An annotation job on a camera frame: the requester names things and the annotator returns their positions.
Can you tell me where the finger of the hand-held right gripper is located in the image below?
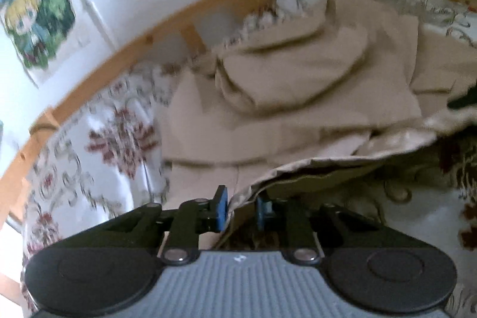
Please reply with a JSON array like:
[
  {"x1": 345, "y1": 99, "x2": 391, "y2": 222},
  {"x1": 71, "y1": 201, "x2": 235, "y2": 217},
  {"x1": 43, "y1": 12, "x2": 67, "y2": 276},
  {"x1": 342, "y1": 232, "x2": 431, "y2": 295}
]
[{"x1": 446, "y1": 85, "x2": 477, "y2": 111}]

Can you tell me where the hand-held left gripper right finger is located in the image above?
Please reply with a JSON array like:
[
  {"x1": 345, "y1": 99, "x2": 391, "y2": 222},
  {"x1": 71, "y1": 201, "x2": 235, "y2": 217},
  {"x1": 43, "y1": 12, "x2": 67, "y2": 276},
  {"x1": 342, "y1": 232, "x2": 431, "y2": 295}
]
[{"x1": 255, "y1": 192, "x2": 378, "y2": 265}]

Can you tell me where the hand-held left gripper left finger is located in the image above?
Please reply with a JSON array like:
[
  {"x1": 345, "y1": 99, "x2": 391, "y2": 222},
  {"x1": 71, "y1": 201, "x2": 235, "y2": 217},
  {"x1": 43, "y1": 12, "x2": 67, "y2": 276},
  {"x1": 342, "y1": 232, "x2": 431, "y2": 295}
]
[{"x1": 99, "y1": 185, "x2": 229, "y2": 264}]

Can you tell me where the beige hooded jacket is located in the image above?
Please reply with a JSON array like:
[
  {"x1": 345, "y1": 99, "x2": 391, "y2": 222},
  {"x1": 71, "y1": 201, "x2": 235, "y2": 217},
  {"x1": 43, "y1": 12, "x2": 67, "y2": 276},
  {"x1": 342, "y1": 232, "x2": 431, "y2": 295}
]
[{"x1": 154, "y1": 0, "x2": 477, "y2": 249}]

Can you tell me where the floral bedsheet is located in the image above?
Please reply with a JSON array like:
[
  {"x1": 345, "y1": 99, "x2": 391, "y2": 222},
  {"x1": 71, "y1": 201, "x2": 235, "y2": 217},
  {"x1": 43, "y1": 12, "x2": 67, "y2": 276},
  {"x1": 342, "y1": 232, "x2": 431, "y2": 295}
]
[{"x1": 18, "y1": 0, "x2": 477, "y2": 318}]

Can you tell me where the blond cartoon character poster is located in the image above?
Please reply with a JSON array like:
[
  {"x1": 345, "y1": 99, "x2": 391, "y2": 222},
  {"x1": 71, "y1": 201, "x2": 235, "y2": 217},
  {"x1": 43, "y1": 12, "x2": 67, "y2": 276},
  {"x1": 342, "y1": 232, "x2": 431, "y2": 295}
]
[{"x1": 0, "y1": 0, "x2": 93, "y2": 88}]

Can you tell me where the wooden bed frame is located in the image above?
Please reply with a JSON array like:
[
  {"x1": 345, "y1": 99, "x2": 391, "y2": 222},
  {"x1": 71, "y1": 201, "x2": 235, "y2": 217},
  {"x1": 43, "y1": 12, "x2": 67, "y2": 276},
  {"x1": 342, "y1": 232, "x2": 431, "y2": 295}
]
[{"x1": 0, "y1": 0, "x2": 477, "y2": 229}]

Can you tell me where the black cord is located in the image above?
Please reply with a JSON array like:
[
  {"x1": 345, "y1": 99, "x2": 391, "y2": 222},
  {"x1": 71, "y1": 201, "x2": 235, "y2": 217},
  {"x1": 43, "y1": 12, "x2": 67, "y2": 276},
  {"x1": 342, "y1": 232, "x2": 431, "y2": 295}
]
[{"x1": 29, "y1": 116, "x2": 57, "y2": 135}]

